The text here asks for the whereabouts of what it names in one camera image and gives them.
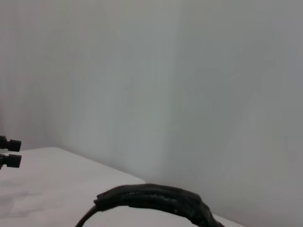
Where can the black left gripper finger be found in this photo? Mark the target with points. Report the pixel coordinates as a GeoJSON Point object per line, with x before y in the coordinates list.
{"type": "Point", "coordinates": [11, 144]}
{"type": "Point", "coordinates": [11, 160]}

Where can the black round teapot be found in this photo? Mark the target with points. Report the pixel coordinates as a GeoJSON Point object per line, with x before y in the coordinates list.
{"type": "Point", "coordinates": [154, 195]}

